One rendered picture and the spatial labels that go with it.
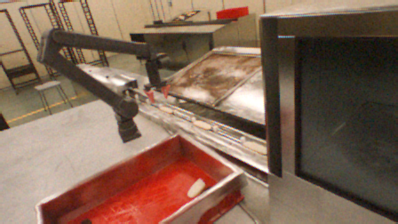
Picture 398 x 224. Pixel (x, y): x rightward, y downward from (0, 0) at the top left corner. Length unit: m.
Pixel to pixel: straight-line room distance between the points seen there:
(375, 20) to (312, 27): 0.07
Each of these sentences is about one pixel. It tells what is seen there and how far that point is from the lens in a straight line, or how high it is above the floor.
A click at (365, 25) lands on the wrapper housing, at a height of 1.29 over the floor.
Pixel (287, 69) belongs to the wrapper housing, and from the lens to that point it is 0.37.
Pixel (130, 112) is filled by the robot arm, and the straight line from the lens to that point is 1.09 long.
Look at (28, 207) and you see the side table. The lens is 1.02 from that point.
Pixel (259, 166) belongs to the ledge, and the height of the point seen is 0.86.
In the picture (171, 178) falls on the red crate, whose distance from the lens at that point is 0.83.
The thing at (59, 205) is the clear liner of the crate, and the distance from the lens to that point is 0.82.
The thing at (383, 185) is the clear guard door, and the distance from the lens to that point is 0.40.
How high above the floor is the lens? 1.34
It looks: 26 degrees down
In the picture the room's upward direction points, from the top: 11 degrees counter-clockwise
